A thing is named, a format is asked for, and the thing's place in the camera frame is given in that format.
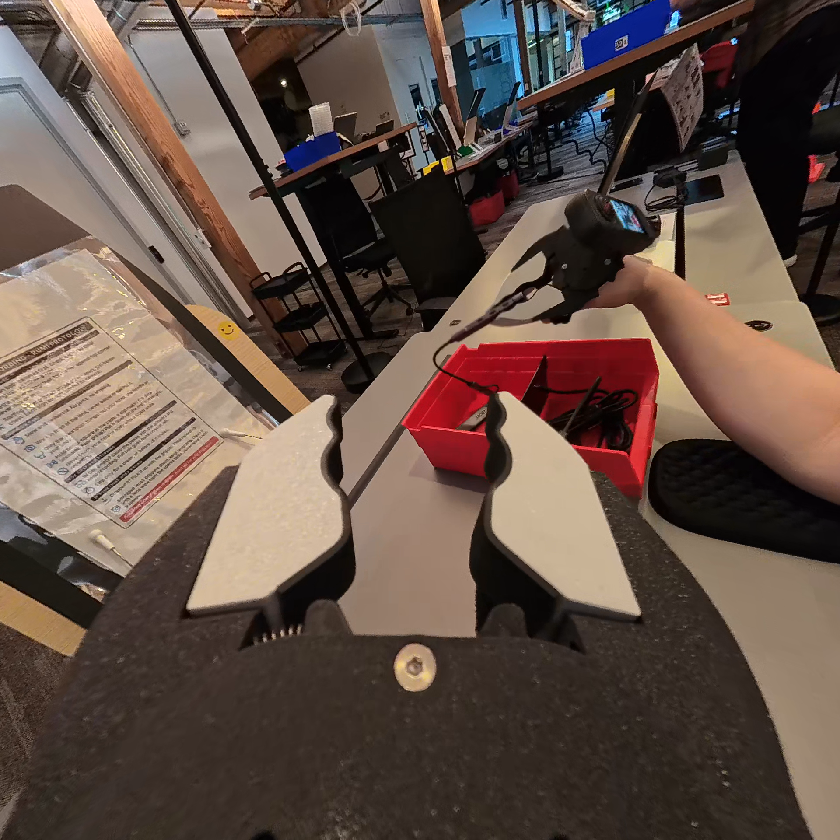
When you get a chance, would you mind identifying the open black laptop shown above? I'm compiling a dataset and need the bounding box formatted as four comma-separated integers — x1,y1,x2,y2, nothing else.
600,69,660,194

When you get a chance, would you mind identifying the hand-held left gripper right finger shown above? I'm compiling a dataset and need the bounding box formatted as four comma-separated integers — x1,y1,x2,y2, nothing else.
469,392,642,636

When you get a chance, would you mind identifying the wooden support post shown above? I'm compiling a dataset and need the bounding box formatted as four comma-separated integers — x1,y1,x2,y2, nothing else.
419,0,465,114
42,0,296,358

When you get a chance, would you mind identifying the black bin divider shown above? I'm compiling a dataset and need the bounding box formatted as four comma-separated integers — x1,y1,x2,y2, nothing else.
523,356,549,416

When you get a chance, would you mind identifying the small blue storage bin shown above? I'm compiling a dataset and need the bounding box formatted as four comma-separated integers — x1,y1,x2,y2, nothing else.
283,131,342,173

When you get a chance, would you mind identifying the large blue storage bin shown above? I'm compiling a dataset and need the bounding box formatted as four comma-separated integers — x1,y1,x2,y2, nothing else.
581,0,673,70

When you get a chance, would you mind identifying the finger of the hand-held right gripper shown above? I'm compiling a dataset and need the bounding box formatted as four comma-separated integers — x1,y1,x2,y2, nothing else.
530,290,576,326
511,230,568,273

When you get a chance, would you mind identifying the printed instruction sheet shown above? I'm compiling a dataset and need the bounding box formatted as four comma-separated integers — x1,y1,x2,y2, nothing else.
0,249,263,572

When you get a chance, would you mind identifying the printed paper chart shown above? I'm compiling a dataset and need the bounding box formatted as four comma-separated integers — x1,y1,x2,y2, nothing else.
658,45,706,153

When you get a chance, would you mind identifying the person's right hand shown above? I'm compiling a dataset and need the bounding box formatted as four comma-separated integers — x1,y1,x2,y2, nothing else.
583,256,665,312

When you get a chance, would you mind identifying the black office chair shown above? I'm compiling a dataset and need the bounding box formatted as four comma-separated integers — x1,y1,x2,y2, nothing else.
302,174,416,337

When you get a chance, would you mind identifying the tangle of black cables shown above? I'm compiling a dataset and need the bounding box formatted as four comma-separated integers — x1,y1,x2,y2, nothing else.
548,377,641,454

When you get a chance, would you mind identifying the person's right forearm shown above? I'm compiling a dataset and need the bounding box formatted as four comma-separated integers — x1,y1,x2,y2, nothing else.
646,266,840,506

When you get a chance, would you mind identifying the black utility cart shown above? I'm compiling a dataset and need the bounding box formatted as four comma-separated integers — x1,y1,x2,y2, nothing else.
249,262,349,371

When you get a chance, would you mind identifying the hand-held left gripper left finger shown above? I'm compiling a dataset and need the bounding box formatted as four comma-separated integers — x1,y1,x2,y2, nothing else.
185,395,357,641

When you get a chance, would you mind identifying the red plastic bin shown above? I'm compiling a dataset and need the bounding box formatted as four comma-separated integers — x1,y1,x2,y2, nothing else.
402,338,660,500

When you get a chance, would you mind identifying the black padded mat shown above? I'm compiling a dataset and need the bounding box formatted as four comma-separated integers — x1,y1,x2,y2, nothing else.
648,438,840,565

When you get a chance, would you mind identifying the black pole stand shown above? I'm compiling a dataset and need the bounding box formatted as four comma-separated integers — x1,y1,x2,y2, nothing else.
163,0,395,395

